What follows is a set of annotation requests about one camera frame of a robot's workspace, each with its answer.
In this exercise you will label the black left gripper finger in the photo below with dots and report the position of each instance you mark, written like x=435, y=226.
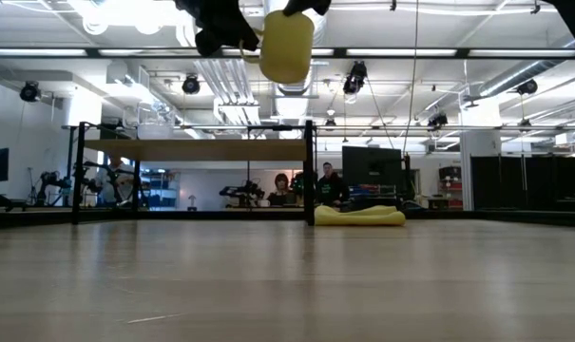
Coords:
x=216, y=24
x=311, y=5

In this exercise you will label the yellow mug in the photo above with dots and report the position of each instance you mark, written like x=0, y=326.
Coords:
x=287, y=47

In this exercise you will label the black background robot arm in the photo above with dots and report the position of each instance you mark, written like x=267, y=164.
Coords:
x=49, y=183
x=242, y=192

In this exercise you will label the clear plastic bin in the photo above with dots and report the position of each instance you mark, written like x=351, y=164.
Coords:
x=155, y=123

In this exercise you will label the black flat monitor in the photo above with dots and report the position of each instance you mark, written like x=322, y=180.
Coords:
x=371, y=171

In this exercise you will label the person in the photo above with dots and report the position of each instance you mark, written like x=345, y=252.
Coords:
x=281, y=192
x=113, y=183
x=332, y=190

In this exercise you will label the yellow folded cloth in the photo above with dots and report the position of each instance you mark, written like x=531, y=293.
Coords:
x=358, y=217

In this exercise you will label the red drawer cabinet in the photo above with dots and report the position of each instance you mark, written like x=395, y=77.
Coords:
x=451, y=187

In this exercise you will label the black partition panels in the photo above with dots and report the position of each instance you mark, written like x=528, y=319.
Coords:
x=529, y=183

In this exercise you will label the black overhead frame beam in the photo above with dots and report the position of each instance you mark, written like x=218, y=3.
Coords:
x=339, y=52

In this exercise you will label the black hanging camera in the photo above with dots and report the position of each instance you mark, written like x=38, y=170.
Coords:
x=30, y=91
x=355, y=78
x=191, y=85
x=437, y=121
x=527, y=87

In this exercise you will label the wooden shelf with black frame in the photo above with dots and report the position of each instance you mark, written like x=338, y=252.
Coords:
x=197, y=149

